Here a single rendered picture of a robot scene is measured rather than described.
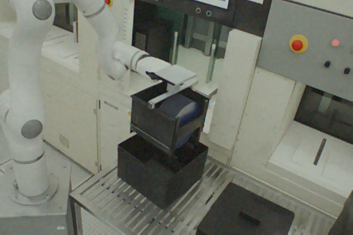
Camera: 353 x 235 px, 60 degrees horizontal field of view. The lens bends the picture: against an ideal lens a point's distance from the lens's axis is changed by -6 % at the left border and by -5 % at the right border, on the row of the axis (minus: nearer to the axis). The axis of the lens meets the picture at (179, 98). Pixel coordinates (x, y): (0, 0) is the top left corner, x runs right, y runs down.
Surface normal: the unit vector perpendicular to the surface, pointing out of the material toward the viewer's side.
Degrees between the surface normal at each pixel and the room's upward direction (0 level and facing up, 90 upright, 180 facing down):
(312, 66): 90
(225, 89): 90
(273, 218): 0
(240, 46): 90
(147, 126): 89
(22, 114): 62
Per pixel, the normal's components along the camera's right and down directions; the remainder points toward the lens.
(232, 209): 0.12, -0.85
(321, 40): -0.54, 0.36
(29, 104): 0.66, 0.00
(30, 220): 0.20, 0.52
